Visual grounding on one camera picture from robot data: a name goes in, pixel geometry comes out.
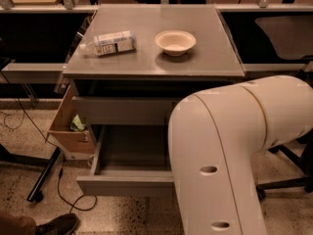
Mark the grey drawer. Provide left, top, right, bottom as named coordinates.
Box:
left=77, top=125, right=174, bottom=197
left=72, top=96, right=178, bottom=125

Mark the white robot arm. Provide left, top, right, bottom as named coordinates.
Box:
left=168, top=75, right=313, bottom=235

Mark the grey drawer cabinet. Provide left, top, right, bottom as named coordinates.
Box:
left=62, top=4, right=246, bottom=129

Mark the grey top drawer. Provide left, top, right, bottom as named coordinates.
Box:
left=72, top=96, right=178, bottom=125

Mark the white paper bowl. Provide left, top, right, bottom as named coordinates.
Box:
left=155, top=30, right=197, bottom=57

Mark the plastic water bottle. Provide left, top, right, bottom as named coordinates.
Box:
left=79, top=30, right=136, bottom=57

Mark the green crumpled bag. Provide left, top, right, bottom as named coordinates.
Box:
left=70, top=115, right=86, bottom=132

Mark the cardboard box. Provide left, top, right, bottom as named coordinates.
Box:
left=48, top=88, right=95, bottom=160

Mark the black desk leg left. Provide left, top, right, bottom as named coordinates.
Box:
left=0, top=144, right=61, bottom=203

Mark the black shoe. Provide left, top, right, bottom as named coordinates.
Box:
left=35, top=213, right=79, bottom=235

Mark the black office chair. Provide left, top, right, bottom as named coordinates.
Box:
left=255, top=15, right=313, bottom=201

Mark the brown trouser leg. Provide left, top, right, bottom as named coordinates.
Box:
left=0, top=211, right=36, bottom=235

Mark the black floor cable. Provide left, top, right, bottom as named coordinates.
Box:
left=0, top=71, right=98, bottom=213

